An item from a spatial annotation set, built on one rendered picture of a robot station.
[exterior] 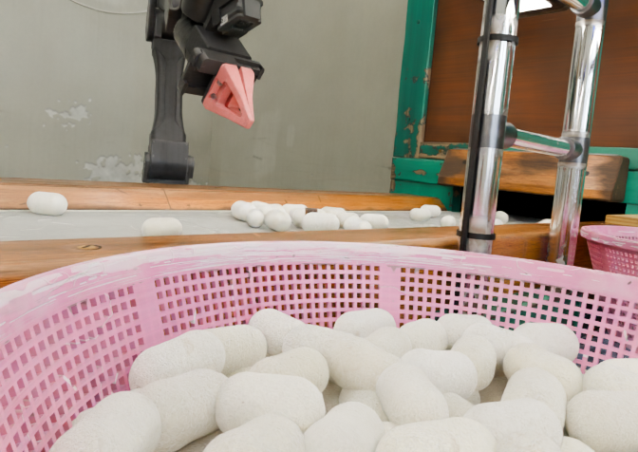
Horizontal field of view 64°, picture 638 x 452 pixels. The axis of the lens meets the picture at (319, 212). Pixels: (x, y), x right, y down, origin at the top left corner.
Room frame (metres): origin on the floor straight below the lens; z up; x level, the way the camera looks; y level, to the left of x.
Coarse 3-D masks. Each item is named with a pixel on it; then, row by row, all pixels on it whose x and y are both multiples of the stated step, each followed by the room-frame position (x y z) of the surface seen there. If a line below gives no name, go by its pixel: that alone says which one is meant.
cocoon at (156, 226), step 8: (144, 224) 0.38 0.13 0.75; (152, 224) 0.38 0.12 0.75; (160, 224) 0.38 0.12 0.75; (168, 224) 0.39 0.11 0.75; (176, 224) 0.39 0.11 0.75; (144, 232) 0.38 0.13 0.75; (152, 232) 0.38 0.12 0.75; (160, 232) 0.38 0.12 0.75; (168, 232) 0.38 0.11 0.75; (176, 232) 0.39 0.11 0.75
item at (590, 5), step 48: (576, 0) 0.42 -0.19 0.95; (480, 48) 0.35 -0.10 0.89; (576, 48) 0.45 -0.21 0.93; (480, 96) 0.34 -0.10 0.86; (576, 96) 0.45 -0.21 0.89; (480, 144) 0.34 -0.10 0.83; (528, 144) 0.38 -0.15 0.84; (576, 144) 0.44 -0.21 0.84; (480, 192) 0.34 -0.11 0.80; (576, 192) 0.44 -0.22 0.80; (480, 240) 0.34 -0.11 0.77; (576, 240) 0.45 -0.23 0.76
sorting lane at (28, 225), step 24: (0, 216) 0.45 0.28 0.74; (24, 216) 0.46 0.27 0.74; (48, 216) 0.47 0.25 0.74; (72, 216) 0.49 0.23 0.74; (96, 216) 0.50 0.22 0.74; (120, 216) 0.52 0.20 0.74; (144, 216) 0.53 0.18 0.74; (168, 216) 0.55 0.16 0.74; (192, 216) 0.57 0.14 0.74; (216, 216) 0.59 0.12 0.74; (360, 216) 0.75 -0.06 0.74; (408, 216) 0.82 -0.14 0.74; (456, 216) 0.90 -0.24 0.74; (0, 240) 0.34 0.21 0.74
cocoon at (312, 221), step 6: (306, 216) 0.50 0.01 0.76; (312, 216) 0.49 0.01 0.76; (318, 216) 0.50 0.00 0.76; (324, 216) 0.50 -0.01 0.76; (330, 216) 0.50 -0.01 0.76; (306, 222) 0.49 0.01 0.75; (312, 222) 0.49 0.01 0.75; (318, 222) 0.49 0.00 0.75; (324, 222) 0.49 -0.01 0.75; (330, 222) 0.50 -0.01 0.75; (336, 222) 0.50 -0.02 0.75; (306, 228) 0.49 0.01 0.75; (312, 228) 0.49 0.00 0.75; (318, 228) 0.49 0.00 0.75; (324, 228) 0.49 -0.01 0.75; (330, 228) 0.50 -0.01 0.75; (336, 228) 0.50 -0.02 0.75
